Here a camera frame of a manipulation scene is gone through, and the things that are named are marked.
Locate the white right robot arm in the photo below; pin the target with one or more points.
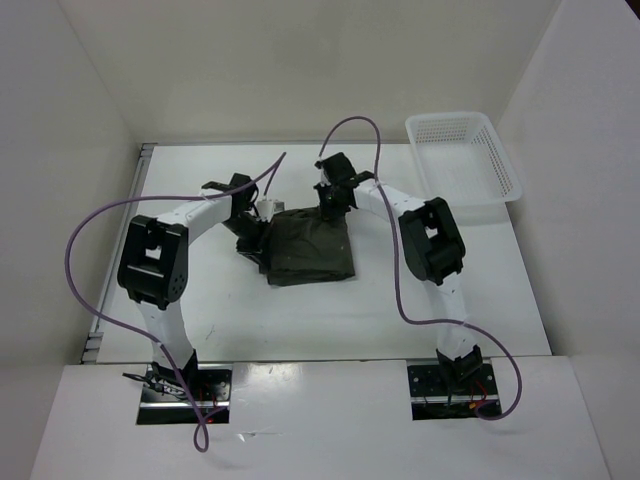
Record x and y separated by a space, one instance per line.
427 241

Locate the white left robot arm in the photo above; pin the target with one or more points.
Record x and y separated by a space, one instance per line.
154 267

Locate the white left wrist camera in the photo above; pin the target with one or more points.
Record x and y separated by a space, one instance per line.
266 209

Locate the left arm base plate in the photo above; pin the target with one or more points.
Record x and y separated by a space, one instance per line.
164 403

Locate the white plastic basket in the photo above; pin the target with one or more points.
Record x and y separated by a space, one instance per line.
460 157

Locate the olive green shorts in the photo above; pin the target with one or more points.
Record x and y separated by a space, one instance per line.
301 247

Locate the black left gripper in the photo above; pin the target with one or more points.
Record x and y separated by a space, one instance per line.
258 244

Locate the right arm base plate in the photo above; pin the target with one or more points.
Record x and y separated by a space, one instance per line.
430 399

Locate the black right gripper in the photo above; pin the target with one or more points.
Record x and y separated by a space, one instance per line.
329 211

